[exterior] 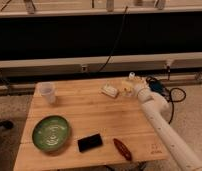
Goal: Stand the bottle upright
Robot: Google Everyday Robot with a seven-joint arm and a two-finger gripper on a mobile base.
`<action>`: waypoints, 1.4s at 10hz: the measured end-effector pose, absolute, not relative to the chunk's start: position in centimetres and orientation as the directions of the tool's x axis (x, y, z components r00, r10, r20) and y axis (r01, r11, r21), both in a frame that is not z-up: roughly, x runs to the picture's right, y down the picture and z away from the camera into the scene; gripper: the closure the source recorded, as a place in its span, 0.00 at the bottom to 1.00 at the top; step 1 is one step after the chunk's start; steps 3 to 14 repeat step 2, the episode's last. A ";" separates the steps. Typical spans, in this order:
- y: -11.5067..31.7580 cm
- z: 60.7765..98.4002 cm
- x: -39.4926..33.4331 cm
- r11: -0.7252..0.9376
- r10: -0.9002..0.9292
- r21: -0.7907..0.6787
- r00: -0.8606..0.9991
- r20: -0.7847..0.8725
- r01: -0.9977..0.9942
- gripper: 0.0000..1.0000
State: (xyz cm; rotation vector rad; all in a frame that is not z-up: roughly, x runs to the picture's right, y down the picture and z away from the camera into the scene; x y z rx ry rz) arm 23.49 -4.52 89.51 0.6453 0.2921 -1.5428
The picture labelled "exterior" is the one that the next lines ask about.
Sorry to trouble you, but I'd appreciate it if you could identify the white rectangular sponge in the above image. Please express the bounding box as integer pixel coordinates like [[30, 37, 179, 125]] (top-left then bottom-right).
[[101, 84, 119, 98]]

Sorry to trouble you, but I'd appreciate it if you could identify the black hanging cable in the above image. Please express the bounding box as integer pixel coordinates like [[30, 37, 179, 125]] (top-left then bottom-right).
[[95, 5, 129, 74]]

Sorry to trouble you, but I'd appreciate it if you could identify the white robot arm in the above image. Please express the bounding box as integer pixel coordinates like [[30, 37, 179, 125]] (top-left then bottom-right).
[[133, 83, 202, 171]]

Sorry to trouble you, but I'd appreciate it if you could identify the green round bowl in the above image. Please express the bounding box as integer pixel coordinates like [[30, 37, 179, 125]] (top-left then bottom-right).
[[32, 115, 71, 152]]

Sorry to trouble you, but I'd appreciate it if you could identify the blue clamp device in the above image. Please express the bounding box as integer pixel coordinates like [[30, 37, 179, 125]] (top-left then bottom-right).
[[146, 76, 166, 96]]

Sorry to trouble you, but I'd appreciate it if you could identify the clear plastic cup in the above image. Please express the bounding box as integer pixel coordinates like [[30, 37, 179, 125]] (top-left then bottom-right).
[[38, 82, 56, 104]]

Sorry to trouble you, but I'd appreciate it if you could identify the black rectangular block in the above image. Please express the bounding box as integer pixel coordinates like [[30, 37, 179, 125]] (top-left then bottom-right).
[[77, 134, 103, 152]]

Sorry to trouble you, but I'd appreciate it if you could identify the dark red oblong object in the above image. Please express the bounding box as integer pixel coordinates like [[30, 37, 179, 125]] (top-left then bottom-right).
[[113, 138, 132, 161]]

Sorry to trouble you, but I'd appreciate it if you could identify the clear plastic bottle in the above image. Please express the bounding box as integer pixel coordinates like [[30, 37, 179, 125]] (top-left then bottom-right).
[[122, 72, 141, 97]]

